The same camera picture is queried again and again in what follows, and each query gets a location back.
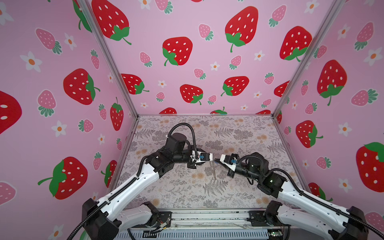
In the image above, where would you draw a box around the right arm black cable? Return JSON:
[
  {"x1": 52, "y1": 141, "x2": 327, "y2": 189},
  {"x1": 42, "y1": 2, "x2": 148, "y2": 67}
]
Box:
[{"x1": 236, "y1": 154, "x2": 384, "y2": 240}]

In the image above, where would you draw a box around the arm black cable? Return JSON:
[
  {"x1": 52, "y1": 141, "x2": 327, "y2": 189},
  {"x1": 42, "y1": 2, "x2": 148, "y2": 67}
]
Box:
[
  {"x1": 167, "y1": 122, "x2": 199, "y2": 157},
  {"x1": 236, "y1": 154, "x2": 384, "y2": 240}
]

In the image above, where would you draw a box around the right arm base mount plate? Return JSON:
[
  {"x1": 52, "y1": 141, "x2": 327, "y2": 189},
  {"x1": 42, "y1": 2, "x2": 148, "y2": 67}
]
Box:
[{"x1": 247, "y1": 211, "x2": 282, "y2": 227}]

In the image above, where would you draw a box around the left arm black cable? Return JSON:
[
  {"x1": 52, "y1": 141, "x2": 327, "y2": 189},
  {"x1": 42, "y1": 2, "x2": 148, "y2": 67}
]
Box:
[{"x1": 167, "y1": 122, "x2": 199, "y2": 157}]

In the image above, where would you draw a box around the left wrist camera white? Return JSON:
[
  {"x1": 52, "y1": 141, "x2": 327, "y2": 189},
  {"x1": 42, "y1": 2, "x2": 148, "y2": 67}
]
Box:
[{"x1": 190, "y1": 151, "x2": 214, "y2": 163}]

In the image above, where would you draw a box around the aluminium rail frame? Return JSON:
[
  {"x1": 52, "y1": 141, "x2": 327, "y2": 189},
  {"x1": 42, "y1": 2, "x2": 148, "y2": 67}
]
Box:
[{"x1": 83, "y1": 208, "x2": 331, "y2": 240}]

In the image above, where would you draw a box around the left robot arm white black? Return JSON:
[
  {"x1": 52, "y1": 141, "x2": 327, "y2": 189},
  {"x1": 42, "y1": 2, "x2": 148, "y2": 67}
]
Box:
[{"x1": 80, "y1": 133, "x2": 214, "y2": 240}]

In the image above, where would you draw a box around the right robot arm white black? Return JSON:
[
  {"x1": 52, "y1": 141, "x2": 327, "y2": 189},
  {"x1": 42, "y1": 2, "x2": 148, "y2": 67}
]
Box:
[{"x1": 215, "y1": 154, "x2": 370, "y2": 240}]

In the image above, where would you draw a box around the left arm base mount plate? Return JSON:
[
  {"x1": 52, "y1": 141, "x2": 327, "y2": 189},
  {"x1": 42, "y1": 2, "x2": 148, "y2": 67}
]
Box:
[{"x1": 133, "y1": 211, "x2": 172, "y2": 228}]

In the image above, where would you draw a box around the perforated white vent panel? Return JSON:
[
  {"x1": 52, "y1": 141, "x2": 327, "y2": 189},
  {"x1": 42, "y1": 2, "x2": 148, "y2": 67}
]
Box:
[{"x1": 131, "y1": 229, "x2": 270, "y2": 240}]

